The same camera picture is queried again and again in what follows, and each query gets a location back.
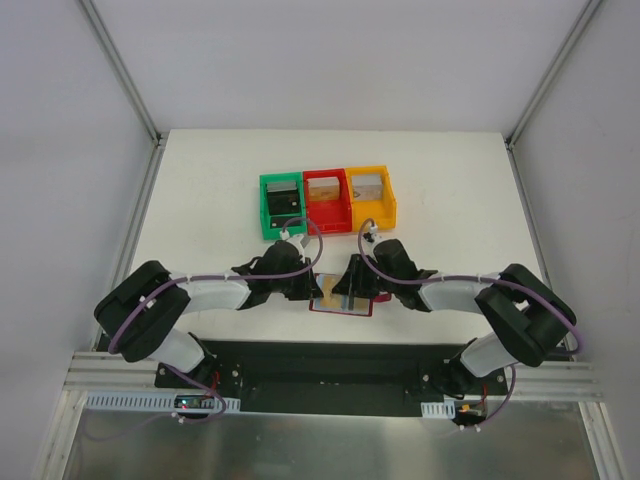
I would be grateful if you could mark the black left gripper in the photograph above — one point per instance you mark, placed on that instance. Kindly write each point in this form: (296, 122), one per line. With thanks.
(304, 281)

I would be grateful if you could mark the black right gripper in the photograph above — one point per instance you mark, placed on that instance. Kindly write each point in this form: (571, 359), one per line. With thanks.
(357, 277)

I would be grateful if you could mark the red leather card holder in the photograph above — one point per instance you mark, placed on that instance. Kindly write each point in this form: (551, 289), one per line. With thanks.
(350, 303)

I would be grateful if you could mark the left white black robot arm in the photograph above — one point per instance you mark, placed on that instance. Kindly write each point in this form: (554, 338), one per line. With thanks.
(140, 314)

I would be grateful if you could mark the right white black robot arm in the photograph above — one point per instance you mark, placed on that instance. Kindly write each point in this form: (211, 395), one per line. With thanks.
(527, 319)

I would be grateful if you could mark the black cards in green bin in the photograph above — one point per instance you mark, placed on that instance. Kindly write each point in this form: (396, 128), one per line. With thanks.
(283, 198)

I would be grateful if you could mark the wooden cards in red bin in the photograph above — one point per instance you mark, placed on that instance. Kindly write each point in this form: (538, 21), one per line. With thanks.
(323, 189)

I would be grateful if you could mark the cards in yellow bin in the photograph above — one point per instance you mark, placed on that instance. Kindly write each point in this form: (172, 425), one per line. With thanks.
(367, 187)

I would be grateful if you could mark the green plastic bin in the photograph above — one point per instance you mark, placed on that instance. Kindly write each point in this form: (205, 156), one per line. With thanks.
(269, 234)

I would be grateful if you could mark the yellow plastic bin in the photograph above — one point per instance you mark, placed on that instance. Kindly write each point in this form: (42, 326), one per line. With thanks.
(383, 212)

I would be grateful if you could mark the red plastic bin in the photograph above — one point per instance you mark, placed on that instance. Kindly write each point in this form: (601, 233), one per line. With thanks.
(331, 217)

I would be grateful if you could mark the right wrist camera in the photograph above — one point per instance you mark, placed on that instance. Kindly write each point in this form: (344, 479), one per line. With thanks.
(371, 234)

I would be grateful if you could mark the right white cable duct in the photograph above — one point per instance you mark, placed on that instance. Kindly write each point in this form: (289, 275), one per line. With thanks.
(445, 410)

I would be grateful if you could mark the white cable duct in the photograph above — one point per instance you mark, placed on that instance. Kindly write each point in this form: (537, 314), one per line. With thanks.
(445, 410)
(159, 403)

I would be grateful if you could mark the left white cable duct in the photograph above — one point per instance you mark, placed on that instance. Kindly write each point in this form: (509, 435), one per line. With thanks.
(159, 403)

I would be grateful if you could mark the aluminium frame rail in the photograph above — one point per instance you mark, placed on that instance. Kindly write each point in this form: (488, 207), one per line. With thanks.
(553, 381)

